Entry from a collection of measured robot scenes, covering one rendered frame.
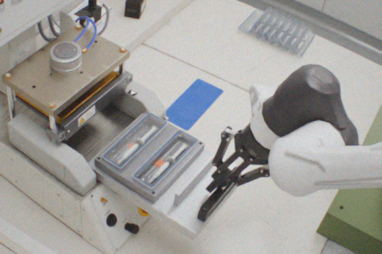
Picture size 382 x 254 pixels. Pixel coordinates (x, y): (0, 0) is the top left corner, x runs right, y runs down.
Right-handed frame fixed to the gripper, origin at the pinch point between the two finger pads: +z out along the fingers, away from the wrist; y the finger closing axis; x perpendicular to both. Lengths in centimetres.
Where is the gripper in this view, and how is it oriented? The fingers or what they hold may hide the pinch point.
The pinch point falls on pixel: (218, 180)
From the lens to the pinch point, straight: 115.8
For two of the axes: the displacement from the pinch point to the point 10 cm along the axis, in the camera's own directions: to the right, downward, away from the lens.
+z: -4.1, 5.2, 7.5
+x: 5.3, -5.3, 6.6
